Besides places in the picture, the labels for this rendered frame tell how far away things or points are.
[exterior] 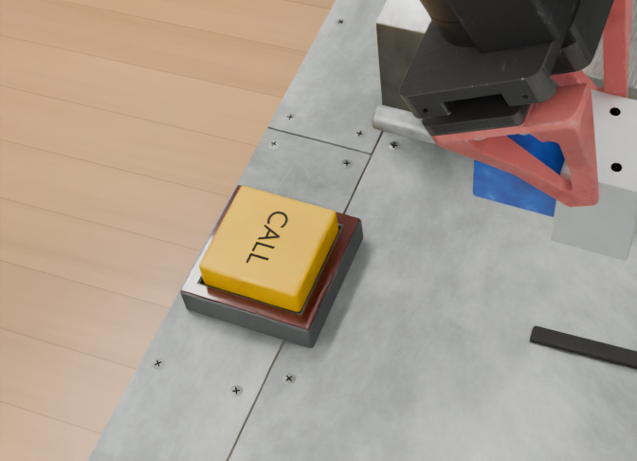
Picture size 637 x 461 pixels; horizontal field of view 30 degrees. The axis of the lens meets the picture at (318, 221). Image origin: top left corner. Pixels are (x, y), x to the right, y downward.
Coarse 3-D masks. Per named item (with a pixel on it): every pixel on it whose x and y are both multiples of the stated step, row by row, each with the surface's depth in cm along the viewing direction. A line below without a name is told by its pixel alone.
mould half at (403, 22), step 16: (400, 0) 68; (416, 0) 68; (384, 16) 68; (400, 16) 68; (416, 16) 68; (384, 32) 68; (400, 32) 68; (416, 32) 67; (384, 48) 69; (400, 48) 69; (416, 48) 68; (384, 64) 70; (400, 64) 70; (592, 64) 65; (384, 80) 71; (400, 80) 71; (592, 80) 65; (384, 96) 73; (400, 96) 72
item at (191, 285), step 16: (352, 224) 68; (208, 240) 68; (336, 256) 67; (192, 272) 67; (192, 288) 67; (208, 288) 67; (320, 288) 66; (240, 304) 66; (256, 304) 66; (288, 320) 65; (304, 320) 65
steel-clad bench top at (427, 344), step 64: (384, 0) 81; (320, 64) 78; (320, 128) 75; (320, 192) 72; (384, 192) 72; (448, 192) 71; (384, 256) 69; (448, 256) 69; (512, 256) 68; (576, 256) 68; (192, 320) 68; (384, 320) 67; (448, 320) 66; (512, 320) 66; (576, 320) 66; (128, 384) 66; (192, 384) 66; (256, 384) 65; (320, 384) 65; (384, 384) 64; (448, 384) 64; (512, 384) 64; (576, 384) 63; (128, 448) 64; (192, 448) 63; (256, 448) 63; (320, 448) 63; (384, 448) 62; (448, 448) 62; (512, 448) 62; (576, 448) 61
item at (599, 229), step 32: (608, 96) 53; (384, 128) 57; (416, 128) 56; (608, 128) 52; (544, 160) 53; (608, 160) 51; (480, 192) 55; (512, 192) 54; (608, 192) 51; (576, 224) 54; (608, 224) 53
